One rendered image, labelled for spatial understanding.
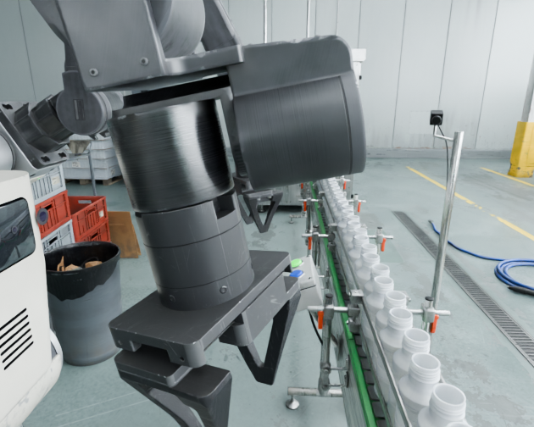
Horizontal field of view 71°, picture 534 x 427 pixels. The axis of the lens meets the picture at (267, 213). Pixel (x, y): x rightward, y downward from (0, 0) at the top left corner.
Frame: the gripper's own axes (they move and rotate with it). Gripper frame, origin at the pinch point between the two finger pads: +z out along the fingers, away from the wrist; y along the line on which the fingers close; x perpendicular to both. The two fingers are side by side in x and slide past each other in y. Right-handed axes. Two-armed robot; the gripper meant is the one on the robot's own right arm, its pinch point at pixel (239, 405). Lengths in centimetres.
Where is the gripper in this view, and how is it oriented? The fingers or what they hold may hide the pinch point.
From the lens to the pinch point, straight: 28.2
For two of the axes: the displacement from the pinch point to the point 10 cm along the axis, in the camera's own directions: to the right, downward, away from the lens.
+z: 1.9, 9.4, 2.8
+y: 4.9, -3.4, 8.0
